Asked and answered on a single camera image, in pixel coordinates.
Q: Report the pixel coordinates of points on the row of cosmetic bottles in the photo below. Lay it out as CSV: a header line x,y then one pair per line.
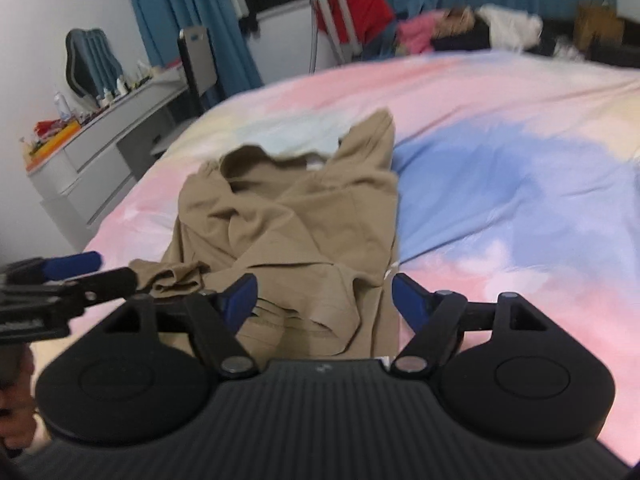
x,y
125,85

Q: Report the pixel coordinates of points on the pastel tie-dye bed cover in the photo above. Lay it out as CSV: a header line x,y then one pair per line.
x,y
500,170

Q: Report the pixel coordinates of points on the pink garment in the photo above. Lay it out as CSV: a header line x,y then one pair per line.
x,y
415,32

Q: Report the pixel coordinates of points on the clear plastic bottle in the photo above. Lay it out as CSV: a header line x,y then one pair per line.
x,y
62,106

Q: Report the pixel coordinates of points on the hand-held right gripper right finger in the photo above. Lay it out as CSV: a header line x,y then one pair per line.
x,y
407,296

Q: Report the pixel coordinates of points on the white garment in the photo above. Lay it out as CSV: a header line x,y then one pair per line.
x,y
512,25

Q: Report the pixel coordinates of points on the black garment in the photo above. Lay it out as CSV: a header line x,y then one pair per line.
x,y
465,37

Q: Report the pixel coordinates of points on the grey chair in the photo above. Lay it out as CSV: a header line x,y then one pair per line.
x,y
199,60

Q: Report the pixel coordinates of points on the orange and red box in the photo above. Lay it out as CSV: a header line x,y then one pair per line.
x,y
52,135

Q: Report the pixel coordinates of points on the grey dressing table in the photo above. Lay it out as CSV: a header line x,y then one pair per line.
x,y
100,150

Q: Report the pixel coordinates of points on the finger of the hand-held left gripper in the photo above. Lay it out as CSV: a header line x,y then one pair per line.
x,y
75,261
110,281

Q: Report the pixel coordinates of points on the person's left hand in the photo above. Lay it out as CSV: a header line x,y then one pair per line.
x,y
15,410

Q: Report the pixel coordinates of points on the white cabinet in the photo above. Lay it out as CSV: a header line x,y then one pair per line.
x,y
285,40

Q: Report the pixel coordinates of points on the silver tripod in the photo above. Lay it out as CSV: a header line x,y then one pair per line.
x,y
332,15

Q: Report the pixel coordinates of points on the red garment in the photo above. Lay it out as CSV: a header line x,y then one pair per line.
x,y
367,10

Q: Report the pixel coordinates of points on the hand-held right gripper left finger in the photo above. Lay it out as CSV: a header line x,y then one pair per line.
x,y
241,296

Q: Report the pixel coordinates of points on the brown bag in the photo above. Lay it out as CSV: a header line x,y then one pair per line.
x,y
597,25

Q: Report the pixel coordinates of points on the khaki t-shirt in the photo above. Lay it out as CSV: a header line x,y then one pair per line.
x,y
300,230

